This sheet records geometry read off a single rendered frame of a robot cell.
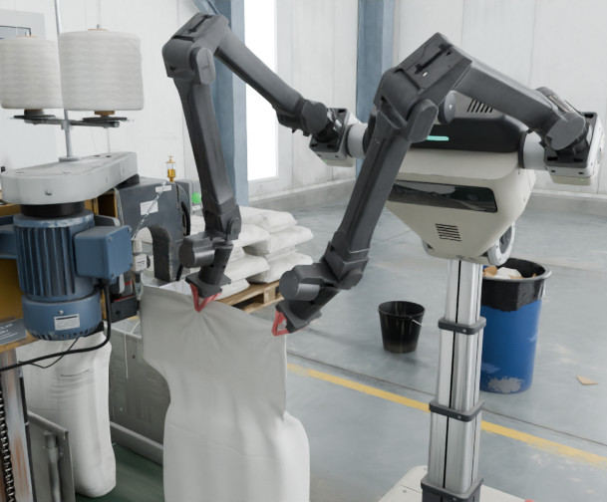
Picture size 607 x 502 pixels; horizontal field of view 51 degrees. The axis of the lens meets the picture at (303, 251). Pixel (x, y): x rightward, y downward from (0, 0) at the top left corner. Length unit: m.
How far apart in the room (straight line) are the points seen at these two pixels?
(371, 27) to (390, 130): 9.20
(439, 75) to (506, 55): 8.58
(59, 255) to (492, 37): 8.72
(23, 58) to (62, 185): 0.41
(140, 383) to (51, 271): 1.13
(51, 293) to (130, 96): 0.42
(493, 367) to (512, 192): 2.17
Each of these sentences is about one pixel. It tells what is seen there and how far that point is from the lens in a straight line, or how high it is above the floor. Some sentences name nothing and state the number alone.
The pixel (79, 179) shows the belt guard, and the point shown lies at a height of 1.41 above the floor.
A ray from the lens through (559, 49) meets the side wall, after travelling 9.39.
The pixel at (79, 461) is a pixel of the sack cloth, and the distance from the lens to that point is 2.11.
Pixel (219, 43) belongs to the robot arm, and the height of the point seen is 1.66.
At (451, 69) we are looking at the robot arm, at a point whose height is 1.60.
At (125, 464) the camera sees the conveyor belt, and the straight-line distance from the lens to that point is 2.30.
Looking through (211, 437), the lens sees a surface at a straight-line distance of 1.59.
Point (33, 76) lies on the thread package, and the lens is 1.59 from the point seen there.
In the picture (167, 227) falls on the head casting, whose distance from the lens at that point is 1.74.
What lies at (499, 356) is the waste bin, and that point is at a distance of 3.58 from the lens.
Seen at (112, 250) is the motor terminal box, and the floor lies 1.27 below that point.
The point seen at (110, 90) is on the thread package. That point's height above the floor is 1.57.
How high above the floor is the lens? 1.57
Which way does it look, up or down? 14 degrees down
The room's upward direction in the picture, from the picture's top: straight up
